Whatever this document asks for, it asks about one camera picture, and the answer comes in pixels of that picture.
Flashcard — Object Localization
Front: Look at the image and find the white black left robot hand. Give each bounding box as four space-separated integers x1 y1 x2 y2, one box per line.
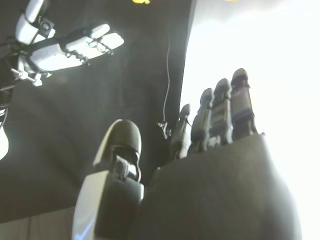
71 67 303 240

